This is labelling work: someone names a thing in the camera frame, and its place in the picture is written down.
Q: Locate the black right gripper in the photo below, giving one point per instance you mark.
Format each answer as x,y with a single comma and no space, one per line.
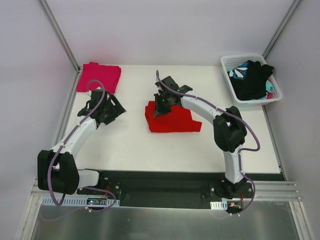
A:
160,104

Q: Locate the red t shirt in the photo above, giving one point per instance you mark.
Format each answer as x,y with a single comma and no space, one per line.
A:
179,120

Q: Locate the aluminium rail left side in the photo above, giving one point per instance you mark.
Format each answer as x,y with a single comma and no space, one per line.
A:
35,188

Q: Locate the aluminium rail right side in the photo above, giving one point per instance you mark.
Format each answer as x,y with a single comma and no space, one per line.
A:
277,191

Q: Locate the white cable duct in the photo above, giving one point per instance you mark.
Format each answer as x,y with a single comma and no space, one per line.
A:
219,205
89,202

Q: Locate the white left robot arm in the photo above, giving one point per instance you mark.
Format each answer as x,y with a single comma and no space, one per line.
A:
56,168

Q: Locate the white plastic laundry basket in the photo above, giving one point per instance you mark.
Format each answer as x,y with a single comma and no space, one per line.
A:
250,80

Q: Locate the right aluminium frame post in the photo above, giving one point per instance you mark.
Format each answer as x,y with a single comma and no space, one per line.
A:
293,7

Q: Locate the left white cable duct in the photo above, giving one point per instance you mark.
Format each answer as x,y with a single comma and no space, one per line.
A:
89,202

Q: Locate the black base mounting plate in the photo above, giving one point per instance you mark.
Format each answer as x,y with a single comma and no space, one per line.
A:
152,189

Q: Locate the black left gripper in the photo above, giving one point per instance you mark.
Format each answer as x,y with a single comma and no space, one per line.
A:
116,106

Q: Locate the magenta t shirt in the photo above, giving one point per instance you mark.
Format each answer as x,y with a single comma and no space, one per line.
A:
108,75

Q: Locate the left aluminium frame post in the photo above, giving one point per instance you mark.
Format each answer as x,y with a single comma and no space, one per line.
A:
44,5

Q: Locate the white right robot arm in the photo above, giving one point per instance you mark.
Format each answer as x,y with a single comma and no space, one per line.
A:
228,131

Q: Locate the aluminium frame post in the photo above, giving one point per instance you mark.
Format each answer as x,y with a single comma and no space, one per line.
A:
293,7
44,5

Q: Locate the aluminium rail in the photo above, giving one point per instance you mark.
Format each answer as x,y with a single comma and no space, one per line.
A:
277,191
35,188

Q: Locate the right white cable duct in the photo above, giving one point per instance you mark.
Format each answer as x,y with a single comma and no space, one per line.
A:
219,205

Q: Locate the black t shirt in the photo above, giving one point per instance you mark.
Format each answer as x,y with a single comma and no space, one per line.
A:
252,80

